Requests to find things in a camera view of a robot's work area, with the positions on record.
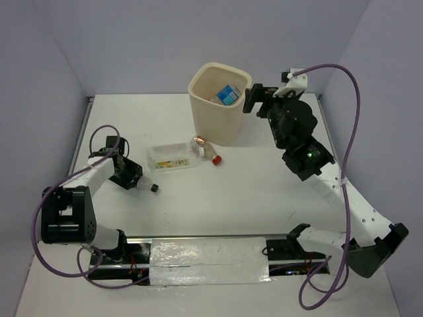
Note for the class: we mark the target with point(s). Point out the beige plastic bin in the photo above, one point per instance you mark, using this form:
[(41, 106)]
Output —
[(215, 122)]

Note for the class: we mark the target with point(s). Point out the red cap clear bottle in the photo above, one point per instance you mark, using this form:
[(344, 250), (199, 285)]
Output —
[(205, 150)]

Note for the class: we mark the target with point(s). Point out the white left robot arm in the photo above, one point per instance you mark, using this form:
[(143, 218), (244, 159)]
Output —
[(67, 212)]

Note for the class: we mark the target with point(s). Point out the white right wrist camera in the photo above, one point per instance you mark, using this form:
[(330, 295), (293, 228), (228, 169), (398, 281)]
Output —
[(292, 83)]

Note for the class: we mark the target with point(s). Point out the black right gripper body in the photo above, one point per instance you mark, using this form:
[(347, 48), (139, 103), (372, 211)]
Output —
[(273, 113)]

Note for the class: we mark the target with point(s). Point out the pepsi label clear bottle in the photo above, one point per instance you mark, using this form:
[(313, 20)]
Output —
[(144, 183)]

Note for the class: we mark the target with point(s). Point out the white foil cover sheet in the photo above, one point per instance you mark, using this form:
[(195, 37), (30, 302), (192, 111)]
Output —
[(208, 261)]

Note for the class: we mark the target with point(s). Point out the blue cap clear bottle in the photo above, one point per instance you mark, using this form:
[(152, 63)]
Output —
[(228, 95)]

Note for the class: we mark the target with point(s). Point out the aluminium table edge rail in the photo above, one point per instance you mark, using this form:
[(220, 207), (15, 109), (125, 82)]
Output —
[(90, 100)]

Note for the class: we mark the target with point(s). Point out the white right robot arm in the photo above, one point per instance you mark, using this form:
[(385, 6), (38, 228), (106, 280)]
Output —
[(370, 239)]

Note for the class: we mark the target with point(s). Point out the square clear juice bottle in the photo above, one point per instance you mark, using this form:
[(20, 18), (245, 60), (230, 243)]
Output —
[(173, 156)]

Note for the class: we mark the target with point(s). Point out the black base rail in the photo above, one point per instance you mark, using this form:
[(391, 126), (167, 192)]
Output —
[(130, 260)]

